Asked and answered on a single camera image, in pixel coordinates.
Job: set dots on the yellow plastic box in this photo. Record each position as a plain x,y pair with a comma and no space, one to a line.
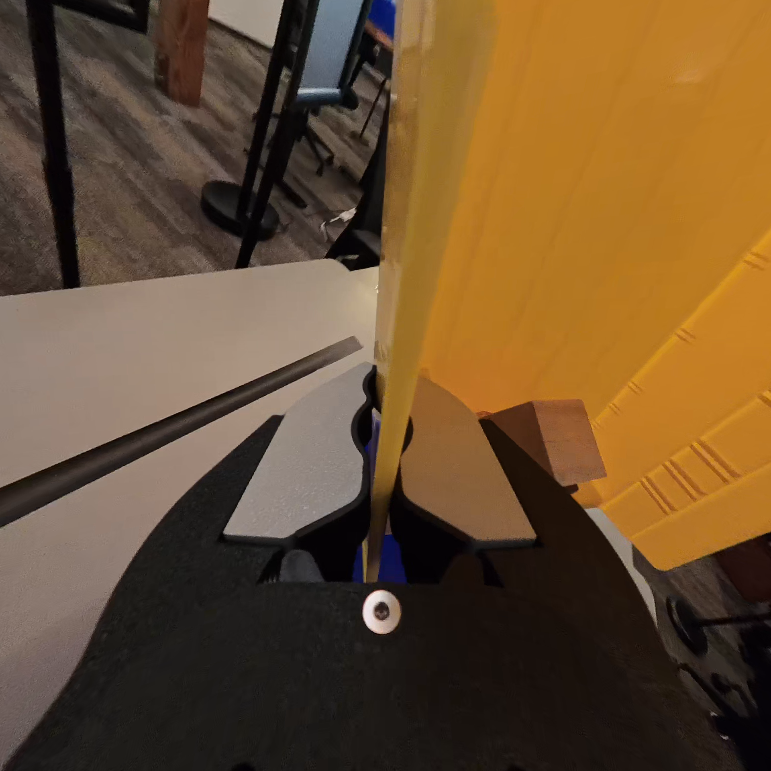
572,211

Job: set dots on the black round-base floor stand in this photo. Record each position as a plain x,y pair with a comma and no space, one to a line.
238,211

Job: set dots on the black chair base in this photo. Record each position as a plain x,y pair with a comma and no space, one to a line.
361,241

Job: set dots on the dark grey table bar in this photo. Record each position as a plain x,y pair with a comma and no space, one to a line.
180,426

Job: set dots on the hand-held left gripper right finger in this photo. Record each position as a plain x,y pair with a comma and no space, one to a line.
464,476

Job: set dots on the brown wooden post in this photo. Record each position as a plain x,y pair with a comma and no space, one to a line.
180,54

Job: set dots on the blue plastic box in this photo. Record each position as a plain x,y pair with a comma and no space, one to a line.
391,560

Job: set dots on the white power strip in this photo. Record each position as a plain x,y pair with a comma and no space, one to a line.
340,217

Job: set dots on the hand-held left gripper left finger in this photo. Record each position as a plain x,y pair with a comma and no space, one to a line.
301,470

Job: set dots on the grey-blue office chair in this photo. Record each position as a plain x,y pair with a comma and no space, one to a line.
331,48

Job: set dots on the brown box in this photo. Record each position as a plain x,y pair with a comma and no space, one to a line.
750,572

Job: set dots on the pile of wooden cubes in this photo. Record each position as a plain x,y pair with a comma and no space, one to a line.
554,433

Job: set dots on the black metal table leg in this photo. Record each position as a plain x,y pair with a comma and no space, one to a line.
59,180

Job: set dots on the black round stand base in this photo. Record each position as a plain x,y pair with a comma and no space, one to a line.
686,626

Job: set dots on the black slanted pole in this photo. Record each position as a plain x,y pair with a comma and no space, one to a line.
244,253

